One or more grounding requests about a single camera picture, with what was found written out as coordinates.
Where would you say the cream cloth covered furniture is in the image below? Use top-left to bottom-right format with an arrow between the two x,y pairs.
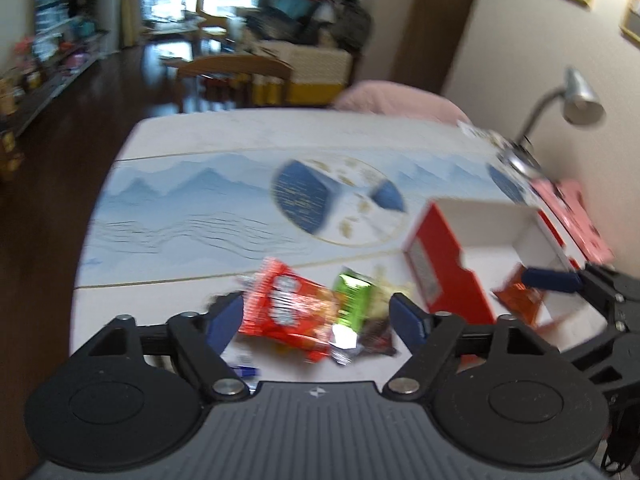
251,41 -> 354,107

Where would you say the orange-red snack packet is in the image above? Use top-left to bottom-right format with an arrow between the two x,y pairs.
492,266 -> 549,327

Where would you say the dark backpack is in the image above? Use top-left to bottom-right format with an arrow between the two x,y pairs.
320,0 -> 374,52

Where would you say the wooden dining table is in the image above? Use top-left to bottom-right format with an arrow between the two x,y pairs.
142,11 -> 209,54

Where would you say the silver desk lamp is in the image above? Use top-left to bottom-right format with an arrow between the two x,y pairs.
497,66 -> 607,181

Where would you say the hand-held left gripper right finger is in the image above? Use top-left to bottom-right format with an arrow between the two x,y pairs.
382,293 -> 557,397

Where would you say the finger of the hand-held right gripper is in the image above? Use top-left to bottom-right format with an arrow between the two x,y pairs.
522,265 -> 640,332
567,332 -> 640,401

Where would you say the wooden door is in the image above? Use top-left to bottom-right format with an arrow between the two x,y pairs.
390,0 -> 489,97

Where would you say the pale yellow snack packet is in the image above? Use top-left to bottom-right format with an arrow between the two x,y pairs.
372,265 -> 417,319

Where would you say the low shelf with assorted items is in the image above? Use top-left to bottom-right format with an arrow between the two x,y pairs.
0,0 -> 114,181

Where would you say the white crumpled wrapper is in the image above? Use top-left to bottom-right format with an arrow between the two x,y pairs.
457,121 -> 502,149

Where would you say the dark brown snack packet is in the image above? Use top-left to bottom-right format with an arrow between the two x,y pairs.
357,317 -> 399,359

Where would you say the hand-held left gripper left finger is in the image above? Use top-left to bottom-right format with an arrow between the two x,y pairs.
91,292 -> 251,403

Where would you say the pink patterned packet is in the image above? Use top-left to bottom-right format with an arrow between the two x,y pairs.
529,179 -> 616,264

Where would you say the wooden chair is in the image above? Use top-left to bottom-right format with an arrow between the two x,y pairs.
175,54 -> 296,114

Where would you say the large red snack packet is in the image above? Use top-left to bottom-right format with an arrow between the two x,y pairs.
237,257 -> 346,364

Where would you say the teal cushion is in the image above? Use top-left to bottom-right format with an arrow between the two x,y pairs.
272,0 -> 319,22

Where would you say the green snack bar packet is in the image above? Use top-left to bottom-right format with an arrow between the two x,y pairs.
327,269 -> 374,367

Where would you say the red and white cardboard box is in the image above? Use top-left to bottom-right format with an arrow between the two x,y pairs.
402,199 -> 608,363

